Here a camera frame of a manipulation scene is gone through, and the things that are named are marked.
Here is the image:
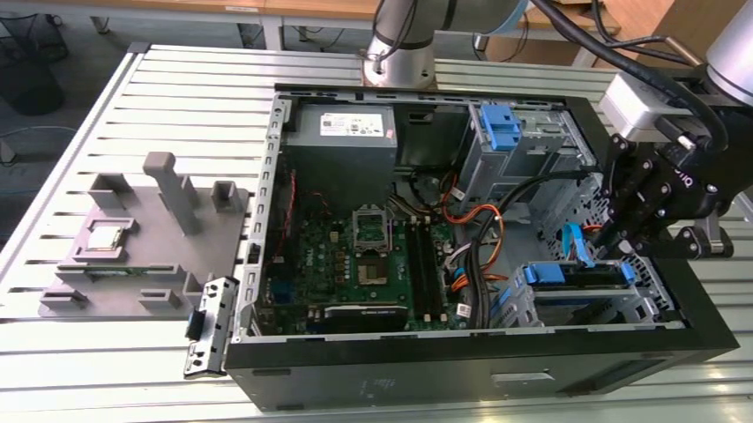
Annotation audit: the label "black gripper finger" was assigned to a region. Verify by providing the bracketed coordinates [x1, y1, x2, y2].
[591, 134, 668, 256]
[616, 215, 734, 259]

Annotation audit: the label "blue data wire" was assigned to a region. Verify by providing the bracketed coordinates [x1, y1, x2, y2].
[560, 222, 596, 269]

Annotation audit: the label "grey metal drive cage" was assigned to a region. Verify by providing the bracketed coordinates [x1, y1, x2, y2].
[460, 103, 600, 212]

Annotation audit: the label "blue plastic drive latch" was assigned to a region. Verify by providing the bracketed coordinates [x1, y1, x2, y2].
[480, 103, 523, 151]

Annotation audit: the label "wooden cabinet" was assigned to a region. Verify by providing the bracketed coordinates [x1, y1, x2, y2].
[648, 0, 730, 67]

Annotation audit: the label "white framed wooden desk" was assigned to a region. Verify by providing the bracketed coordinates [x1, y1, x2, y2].
[281, 0, 622, 67]
[0, 0, 283, 52]

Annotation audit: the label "black RAM slot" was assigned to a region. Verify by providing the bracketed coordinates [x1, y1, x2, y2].
[405, 218, 431, 325]
[420, 218, 445, 325]
[412, 218, 439, 325]

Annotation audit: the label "metal socket cover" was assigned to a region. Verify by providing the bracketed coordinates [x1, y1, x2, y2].
[351, 205, 393, 255]

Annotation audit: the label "CPU socket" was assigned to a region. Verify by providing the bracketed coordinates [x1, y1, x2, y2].
[355, 257, 392, 287]

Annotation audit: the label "grey power supply unit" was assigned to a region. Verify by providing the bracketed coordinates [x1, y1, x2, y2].
[283, 101, 400, 195]

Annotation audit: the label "green motherboard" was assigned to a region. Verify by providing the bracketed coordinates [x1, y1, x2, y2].
[263, 197, 478, 331]

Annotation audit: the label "black graphics card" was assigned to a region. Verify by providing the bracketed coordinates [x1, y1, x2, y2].
[321, 303, 411, 334]

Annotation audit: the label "black open PC case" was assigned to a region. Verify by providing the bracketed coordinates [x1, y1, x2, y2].
[225, 81, 739, 413]

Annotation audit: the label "grey parts rack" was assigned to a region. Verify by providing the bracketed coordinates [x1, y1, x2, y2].
[34, 151, 253, 321]

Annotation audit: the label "green RAM stick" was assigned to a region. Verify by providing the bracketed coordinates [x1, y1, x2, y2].
[84, 269, 148, 281]

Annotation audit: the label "silver CPU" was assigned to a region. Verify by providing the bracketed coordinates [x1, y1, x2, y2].
[81, 226, 128, 255]

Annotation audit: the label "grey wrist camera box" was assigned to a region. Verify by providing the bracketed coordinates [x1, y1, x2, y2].
[598, 72, 707, 142]

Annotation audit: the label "thick black camera cable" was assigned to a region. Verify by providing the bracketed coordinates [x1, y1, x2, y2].
[531, 0, 730, 151]

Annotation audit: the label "orange red wire bundle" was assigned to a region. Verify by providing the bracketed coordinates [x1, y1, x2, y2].
[443, 174, 510, 294]

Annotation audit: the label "black cable bundle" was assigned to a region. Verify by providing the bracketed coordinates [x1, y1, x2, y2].
[463, 171, 595, 330]

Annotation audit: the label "yellow black power wires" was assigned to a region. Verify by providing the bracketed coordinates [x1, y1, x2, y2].
[387, 193, 445, 219]

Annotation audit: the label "red twisted wire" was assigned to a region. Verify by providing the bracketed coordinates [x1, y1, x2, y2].
[281, 170, 299, 239]

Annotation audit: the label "grey hinged slot bracket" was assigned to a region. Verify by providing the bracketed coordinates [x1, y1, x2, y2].
[181, 275, 243, 380]

